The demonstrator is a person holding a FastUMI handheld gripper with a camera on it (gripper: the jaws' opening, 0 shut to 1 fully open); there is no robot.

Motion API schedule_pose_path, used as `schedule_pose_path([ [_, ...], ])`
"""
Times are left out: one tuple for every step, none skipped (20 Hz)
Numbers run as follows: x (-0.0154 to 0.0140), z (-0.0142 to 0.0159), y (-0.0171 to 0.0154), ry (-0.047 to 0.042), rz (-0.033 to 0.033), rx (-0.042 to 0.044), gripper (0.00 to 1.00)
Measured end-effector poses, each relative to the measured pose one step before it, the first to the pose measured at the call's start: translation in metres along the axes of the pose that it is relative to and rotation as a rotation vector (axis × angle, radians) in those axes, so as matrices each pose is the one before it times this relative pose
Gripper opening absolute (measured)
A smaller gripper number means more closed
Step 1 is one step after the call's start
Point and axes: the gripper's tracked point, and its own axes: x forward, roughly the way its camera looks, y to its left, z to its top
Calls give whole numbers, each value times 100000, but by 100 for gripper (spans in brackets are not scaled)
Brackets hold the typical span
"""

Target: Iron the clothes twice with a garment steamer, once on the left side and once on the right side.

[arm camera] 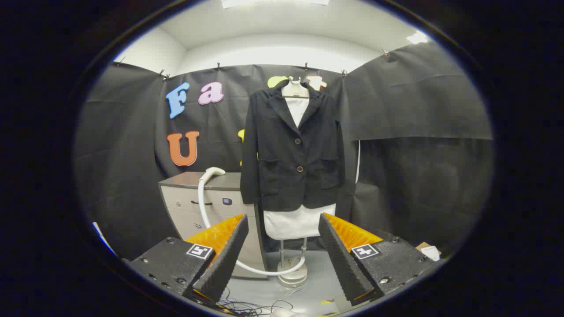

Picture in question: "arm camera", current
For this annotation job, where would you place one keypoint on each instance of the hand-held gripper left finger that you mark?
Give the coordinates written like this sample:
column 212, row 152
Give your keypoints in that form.
column 224, row 259

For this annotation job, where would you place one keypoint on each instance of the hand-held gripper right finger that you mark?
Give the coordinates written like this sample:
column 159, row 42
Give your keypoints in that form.
column 341, row 259

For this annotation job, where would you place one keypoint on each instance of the black blazer jacket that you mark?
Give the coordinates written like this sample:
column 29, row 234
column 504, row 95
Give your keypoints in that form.
column 282, row 167

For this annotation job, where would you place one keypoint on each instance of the white clothes hanger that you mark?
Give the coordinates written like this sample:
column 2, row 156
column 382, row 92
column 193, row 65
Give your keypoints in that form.
column 294, row 90

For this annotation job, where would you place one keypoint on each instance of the grey cabinet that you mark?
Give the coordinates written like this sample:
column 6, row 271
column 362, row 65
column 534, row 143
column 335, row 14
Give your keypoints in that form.
column 185, row 207

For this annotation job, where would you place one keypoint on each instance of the small cardboard box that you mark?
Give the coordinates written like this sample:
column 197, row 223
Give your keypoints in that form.
column 429, row 252

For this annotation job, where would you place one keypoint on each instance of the black backdrop cloth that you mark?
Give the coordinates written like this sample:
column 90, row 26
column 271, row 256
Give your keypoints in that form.
column 418, row 176

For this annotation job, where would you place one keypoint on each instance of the row of black backdrop clips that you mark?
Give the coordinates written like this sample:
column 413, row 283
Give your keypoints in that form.
column 218, row 66

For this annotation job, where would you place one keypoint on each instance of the small ceiling light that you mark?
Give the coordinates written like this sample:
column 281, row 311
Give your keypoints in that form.
column 416, row 38

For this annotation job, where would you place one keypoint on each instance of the long ceiling light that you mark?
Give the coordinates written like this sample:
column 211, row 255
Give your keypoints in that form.
column 273, row 2

